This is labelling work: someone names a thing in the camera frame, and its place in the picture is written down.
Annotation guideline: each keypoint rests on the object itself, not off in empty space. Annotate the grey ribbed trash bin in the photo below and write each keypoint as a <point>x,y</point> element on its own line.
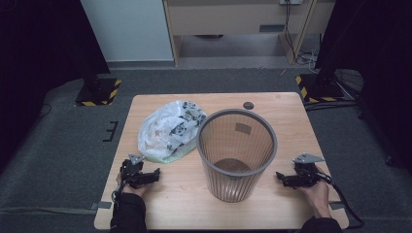
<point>236,181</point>

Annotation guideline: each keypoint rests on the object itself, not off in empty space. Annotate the round grey table grommet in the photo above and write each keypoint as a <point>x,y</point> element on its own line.
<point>248,105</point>

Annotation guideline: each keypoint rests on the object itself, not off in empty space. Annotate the black striped stand base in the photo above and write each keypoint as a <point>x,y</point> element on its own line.
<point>97,92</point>
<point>319,90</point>

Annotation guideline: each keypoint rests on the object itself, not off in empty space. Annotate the black curtain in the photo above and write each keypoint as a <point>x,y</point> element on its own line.
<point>382,48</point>
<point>39,48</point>

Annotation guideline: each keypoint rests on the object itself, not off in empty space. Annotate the beige wooden desk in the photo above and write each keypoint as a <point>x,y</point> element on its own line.
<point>226,16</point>

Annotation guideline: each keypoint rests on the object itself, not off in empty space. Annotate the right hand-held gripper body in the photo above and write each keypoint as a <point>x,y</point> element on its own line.
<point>306,173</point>

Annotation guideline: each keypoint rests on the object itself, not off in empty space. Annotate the white cabinet panel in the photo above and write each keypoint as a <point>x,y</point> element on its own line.
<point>126,29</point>

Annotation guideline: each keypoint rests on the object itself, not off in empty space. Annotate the grey table edge bracket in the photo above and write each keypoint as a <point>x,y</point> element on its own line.
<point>336,205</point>

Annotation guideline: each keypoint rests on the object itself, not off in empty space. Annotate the person's left hand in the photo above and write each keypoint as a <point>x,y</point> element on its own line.
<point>137,191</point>

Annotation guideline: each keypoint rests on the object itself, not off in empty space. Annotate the person's right hand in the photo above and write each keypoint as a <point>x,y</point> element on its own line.
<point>319,197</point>

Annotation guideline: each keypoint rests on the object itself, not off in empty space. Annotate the white power strip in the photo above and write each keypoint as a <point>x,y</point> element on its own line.
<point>291,1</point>

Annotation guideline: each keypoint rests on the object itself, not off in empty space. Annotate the white printed plastic bag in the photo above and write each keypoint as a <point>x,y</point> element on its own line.
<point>168,132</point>

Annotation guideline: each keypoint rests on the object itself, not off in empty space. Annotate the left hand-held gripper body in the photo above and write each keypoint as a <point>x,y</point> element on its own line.
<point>132,171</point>

